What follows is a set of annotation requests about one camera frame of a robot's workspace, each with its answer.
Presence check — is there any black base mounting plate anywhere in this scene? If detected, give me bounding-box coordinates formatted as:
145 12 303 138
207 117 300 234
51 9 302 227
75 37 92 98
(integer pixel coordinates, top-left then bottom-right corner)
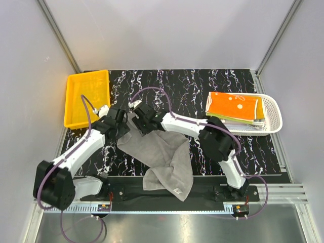
80 177 259 212

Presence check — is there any cream orange fox towel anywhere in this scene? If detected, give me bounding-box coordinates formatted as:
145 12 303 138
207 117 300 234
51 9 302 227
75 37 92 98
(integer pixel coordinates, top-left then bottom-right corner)
205 92 262 123

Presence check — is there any blue white patterned towel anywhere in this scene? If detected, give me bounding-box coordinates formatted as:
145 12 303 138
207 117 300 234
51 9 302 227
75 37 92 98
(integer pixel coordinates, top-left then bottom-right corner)
221 118 266 131

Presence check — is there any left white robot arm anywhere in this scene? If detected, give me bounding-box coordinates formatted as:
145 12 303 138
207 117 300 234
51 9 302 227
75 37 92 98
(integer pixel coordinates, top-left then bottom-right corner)
33 105 130 211

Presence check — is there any grey cloth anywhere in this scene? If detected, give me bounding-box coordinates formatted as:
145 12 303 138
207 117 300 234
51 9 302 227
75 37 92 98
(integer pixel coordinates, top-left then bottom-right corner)
117 113 193 201

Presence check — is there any white plastic basket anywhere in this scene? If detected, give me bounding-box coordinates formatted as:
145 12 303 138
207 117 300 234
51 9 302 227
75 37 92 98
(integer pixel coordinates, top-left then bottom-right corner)
207 91 283 137

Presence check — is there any black marble pattern mat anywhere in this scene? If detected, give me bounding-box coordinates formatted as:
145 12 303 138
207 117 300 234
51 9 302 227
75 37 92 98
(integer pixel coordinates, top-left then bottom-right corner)
76 69 281 177

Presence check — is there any yellow brown bear towel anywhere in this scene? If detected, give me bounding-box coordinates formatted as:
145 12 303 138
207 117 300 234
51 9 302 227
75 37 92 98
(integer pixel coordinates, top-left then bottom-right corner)
255 97 266 120

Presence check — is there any aluminium frame rail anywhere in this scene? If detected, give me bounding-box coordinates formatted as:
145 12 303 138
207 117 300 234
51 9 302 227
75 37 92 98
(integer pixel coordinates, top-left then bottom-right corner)
34 183 308 205

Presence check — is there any yellow plastic bin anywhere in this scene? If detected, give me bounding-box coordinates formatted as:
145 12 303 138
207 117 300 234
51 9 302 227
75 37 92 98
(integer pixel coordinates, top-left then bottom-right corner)
63 70 110 130

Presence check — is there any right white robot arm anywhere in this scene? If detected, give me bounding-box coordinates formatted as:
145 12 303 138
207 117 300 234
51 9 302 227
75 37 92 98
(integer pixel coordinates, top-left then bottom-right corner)
129 100 249 201

